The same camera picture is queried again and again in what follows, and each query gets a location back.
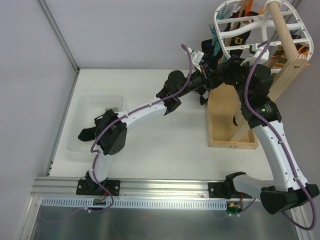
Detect black sock plain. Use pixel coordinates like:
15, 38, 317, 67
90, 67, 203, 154
201, 39, 222, 70

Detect black sock white stripes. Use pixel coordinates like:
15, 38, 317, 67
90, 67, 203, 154
77, 127, 96, 142

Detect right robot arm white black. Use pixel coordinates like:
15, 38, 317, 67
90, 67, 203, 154
217, 56, 320, 215

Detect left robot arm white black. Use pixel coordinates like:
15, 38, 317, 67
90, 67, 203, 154
76, 64, 217, 196

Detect white round clip hanger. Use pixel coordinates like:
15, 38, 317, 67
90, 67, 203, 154
213, 0, 314, 60

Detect wooden hanger stand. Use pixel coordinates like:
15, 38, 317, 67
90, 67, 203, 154
205, 0, 310, 150

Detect black sport sock hanging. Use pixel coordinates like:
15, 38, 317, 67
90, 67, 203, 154
198, 87, 211, 105

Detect grey sock white stripes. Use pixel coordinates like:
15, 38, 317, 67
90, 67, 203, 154
105, 107, 120, 112

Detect white plastic laundry basket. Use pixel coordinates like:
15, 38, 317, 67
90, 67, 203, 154
65, 91, 126, 155

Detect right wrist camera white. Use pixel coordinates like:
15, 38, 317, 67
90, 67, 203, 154
240, 43, 270, 66

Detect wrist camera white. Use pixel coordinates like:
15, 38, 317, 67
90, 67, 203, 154
240, 43, 270, 66
187, 47, 204, 71

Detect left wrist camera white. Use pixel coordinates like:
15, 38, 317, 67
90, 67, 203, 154
187, 47, 204, 71

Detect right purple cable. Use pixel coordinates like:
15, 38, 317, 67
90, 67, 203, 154
244, 39, 315, 231

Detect purple cable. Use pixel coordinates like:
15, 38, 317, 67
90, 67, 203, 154
244, 39, 315, 231
89, 43, 195, 213

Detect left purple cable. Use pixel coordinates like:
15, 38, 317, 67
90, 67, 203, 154
89, 43, 195, 213

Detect white slotted cable duct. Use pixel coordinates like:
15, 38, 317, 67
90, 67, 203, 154
41, 197, 227, 211

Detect aluminium mounting rail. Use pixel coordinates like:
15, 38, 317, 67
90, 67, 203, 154
29, 176, 301, 201

